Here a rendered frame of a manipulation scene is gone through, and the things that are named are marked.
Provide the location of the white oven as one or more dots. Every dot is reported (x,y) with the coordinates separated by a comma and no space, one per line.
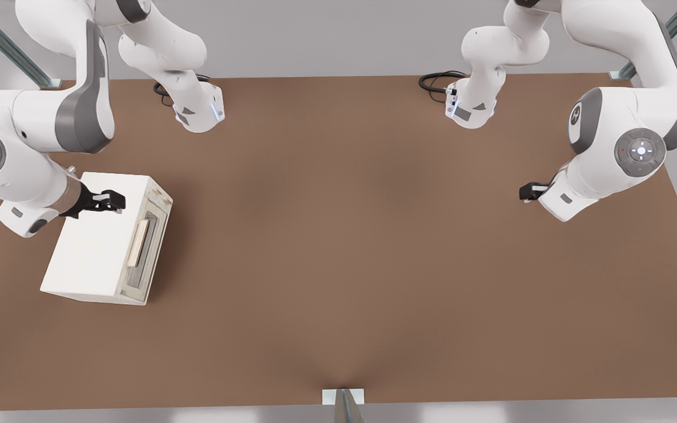
(103,238)

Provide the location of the silver frame post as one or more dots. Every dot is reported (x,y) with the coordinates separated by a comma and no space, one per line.
(6,47)
(656,41)
(345,405)

